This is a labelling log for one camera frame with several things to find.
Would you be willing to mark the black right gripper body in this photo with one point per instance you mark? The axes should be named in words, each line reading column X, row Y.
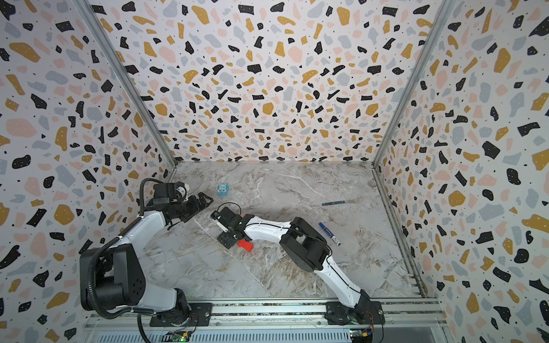
column 227, row 229

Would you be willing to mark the right corner metal post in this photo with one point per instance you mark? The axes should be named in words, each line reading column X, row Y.
column 424, row 57

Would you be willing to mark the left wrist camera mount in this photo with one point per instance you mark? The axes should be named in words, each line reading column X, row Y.
column 169, row 193

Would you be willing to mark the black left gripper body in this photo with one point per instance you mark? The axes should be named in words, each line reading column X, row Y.
column 184, row 209

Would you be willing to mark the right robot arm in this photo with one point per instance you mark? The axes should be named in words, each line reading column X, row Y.
column 309, row 251

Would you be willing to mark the blue owl toy block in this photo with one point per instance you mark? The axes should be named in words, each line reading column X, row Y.
column 223, row 190

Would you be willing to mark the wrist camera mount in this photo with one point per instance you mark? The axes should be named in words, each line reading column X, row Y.
column 226, row 219
column 169, row 193

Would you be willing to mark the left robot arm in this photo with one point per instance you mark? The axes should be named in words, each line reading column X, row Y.
column 112, row 280

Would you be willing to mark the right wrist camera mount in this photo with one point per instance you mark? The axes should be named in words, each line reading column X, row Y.
column 226, row 219

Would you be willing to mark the left corner metal post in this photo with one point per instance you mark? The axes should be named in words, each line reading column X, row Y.
column 119, row 40

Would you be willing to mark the corner metal post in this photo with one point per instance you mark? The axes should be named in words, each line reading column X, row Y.
column 119, row 40
column 424, row 57

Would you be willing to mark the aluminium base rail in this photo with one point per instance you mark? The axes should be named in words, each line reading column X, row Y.
column 315, row 313

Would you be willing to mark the blue white marker pen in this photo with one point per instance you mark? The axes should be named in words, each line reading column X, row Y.
column 330, row 234

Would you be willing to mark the red arch block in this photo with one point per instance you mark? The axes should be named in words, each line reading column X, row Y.
column 246, row 245

